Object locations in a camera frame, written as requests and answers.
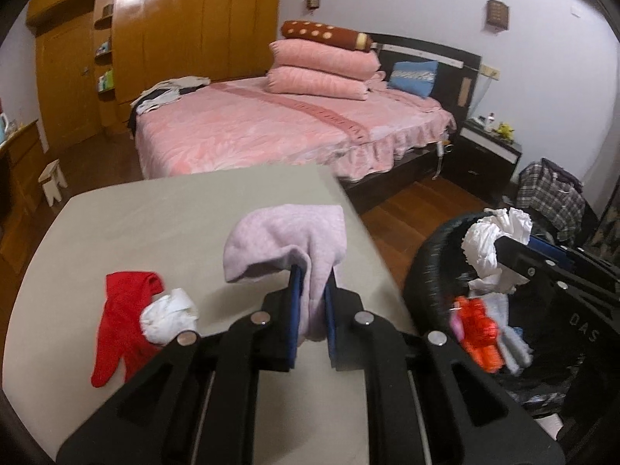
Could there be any grey sock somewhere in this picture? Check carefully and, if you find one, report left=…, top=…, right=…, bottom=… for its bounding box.
left=481, top=293, right=532, bottom=377

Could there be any pink sock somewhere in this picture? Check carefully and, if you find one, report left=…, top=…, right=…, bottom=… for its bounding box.
left=223, top=204, right=347, bottom=343

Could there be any right wall lamp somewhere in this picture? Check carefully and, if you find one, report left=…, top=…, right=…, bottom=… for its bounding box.
left=486, top=0, right=510, bottom=31

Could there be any white tissue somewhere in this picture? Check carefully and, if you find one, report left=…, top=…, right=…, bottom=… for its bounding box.
left=139, top=288, right=199, bottom=346

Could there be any wooden wardrobe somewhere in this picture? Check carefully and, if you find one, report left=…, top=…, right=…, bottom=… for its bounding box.
left=26, top=0, right=279, bottom=153

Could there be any small white stool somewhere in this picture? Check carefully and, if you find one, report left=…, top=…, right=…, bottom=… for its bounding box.
left=38, top=160, right=68, bottom=207

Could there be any lower pink pillow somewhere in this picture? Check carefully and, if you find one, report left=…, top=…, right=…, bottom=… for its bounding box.
left=267, top=66, right=368, bottom=101

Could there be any pink pillow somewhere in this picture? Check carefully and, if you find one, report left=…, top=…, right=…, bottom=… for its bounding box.
left=267, top=66, right=368, bottom=101
left=269, top=39, right=381, bottom=81

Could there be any clothes pile on bed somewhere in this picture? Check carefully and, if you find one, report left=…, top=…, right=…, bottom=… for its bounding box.
left=127, top=76, right=211, bottom=136

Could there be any blue cushion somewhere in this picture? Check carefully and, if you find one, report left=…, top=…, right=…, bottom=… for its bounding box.
left=388, top=61, right=438, bottom=98

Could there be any red sock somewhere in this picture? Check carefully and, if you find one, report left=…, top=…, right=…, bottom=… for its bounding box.
left=90, top=271, right=164, bottom=388

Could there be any orange bubble wrap sheet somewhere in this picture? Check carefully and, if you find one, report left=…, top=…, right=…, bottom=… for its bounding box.
left=455, top=296, right=505, bottom=374

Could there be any brown dotted bolster pillow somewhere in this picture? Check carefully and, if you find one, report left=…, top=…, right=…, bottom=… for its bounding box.
left=281, top=20, right=373, bottom=53

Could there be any yellow plush toy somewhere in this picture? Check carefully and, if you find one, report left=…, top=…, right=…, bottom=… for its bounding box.
left=496, top=123, right=514, bottom=143

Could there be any plaid shirt on chair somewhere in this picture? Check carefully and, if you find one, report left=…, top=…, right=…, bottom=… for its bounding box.
left=515, top=157, right=586, bottom=246

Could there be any wooden sideboard desk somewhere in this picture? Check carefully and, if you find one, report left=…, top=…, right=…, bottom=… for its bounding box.
left=1, top=120, right=45, bottom=301

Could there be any light blue kettle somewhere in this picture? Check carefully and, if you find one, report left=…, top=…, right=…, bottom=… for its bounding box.
left=0, top=111, right=9, bottom=145

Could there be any black lined trash bin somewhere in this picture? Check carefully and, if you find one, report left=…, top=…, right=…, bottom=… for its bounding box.
left=401, top=210, right=602, bottom=420

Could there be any upper pink pillow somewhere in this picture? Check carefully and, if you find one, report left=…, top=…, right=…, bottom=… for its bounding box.
left=269, top=39, right=381, bottom=81

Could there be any black white nightstand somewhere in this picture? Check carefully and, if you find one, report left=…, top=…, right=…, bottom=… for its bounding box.
left=441, top=120, right=522, bottom=204

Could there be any pink covered bed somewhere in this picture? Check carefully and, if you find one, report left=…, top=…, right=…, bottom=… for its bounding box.
left=133, top=77, right=456, bottom=212

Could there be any dark wooden headboard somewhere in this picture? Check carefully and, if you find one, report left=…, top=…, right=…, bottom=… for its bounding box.
left=370, top=33, right=482, bottom=126

